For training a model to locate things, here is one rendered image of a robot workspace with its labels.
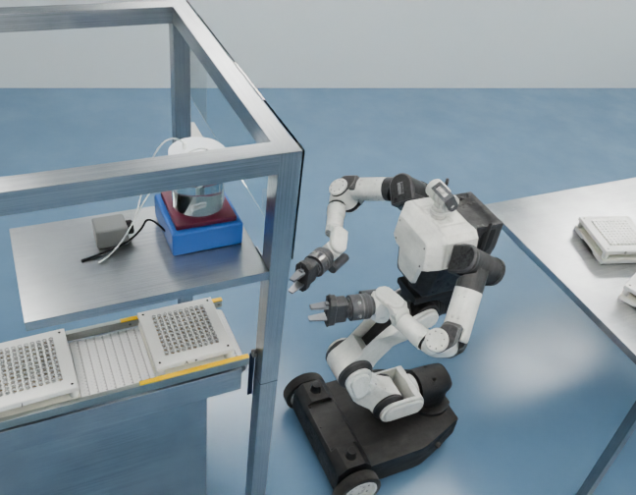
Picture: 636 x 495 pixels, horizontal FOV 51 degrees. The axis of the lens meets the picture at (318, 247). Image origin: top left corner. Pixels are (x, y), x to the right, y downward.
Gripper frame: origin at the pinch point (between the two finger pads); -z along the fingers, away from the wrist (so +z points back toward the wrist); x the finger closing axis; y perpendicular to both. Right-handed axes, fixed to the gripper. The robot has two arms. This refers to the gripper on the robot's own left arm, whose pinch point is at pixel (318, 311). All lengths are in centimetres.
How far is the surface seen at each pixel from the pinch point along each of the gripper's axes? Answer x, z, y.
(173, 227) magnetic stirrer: -43, -47, -3
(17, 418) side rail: 5, -92, -21
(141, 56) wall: 70, -32, 365
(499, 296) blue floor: 97, 146, 88
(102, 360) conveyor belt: 8, -69, -1
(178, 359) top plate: 1.3, -47.2, -11.3
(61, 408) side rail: 5, -81, -19
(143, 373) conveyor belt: 8, -57, -9
